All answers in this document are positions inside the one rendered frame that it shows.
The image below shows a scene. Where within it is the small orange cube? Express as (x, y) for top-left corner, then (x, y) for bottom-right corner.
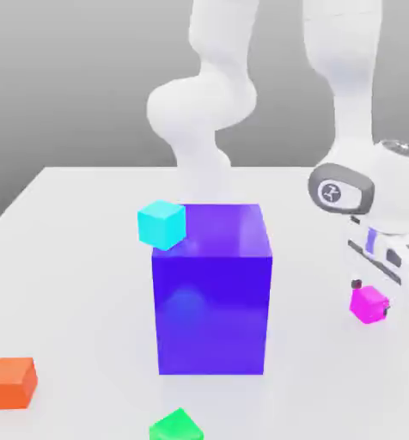
(0, 357), (40, 411)

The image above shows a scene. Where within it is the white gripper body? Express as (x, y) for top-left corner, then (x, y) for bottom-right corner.
(344, 235), (404, 301)

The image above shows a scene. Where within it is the small magenta cube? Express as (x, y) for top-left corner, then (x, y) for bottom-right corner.
(349, 284), (390, 326)

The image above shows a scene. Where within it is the small green cube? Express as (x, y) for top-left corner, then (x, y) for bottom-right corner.
(148, 407), (205, 440)

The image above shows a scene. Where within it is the small cyan cube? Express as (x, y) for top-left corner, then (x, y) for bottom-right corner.
(137, 199), (187, 252)

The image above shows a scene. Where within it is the large blue box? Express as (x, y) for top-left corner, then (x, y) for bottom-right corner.
(151, 203), (273, 376)

